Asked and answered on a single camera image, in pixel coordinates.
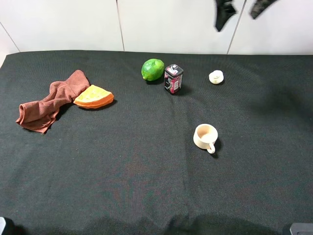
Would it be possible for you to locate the black pink tin box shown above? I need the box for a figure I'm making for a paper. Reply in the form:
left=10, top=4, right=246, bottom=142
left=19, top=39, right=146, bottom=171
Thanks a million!
left=164, top=64, right=183, bottom=94

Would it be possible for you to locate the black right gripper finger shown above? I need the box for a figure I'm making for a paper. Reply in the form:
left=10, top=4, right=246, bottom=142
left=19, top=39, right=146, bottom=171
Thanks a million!
left=215, top=0, right=237, bottom=32
left=250, top=0, right=277, bottom=20

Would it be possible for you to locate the small white lid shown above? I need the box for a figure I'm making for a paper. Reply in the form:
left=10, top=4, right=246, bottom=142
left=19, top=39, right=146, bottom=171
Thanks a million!
left=209, top=70, right=224, bottom=85

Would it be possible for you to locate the beige wooden cup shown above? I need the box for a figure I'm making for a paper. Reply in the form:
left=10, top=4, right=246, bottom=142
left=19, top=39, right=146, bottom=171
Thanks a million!
left=193, top=124, right=218, bottom=154

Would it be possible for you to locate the dark object bottom left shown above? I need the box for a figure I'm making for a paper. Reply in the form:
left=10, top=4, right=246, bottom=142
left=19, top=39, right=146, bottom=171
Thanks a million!
left=0, top=217, right=24, bottom=235

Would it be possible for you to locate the black fabric table cover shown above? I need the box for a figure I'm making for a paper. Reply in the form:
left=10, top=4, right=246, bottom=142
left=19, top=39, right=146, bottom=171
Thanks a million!
left=0, top=51, right=313, bottom=235

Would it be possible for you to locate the orange waffle slice toy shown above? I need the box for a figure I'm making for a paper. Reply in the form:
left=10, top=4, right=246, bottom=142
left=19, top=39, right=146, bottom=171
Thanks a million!
left=73, top=85, right=114, bottom=109

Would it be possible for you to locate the brown microfiber cloth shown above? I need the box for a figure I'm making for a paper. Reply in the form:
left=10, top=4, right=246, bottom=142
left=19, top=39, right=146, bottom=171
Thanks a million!
left=16, top=70, right=90, bottom=134

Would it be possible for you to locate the green lime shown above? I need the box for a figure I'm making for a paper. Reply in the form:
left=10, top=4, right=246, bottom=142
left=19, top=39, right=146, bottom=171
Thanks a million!
left=141, top=58, right=164, bottom=81

